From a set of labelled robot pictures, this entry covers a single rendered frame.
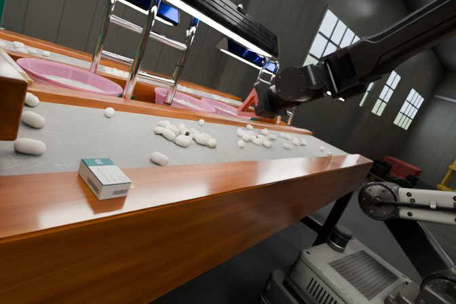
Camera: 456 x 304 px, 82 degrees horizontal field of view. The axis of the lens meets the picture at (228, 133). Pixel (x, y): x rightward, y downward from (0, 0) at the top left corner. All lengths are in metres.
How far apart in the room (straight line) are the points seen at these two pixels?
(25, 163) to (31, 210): 0.13
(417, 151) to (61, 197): 9.10
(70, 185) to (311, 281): 0.84
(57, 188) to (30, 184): 0.02
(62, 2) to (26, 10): 0.24
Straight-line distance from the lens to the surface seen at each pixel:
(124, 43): 2.53
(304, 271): 1.03
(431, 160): 9.14
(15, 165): 0.43
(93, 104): 0.72
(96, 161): 0.36
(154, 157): 0.50
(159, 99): 1.06
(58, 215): 0.30
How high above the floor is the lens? 0.95
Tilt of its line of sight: 13 degrees down
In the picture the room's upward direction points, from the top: 22 degrees clockwise
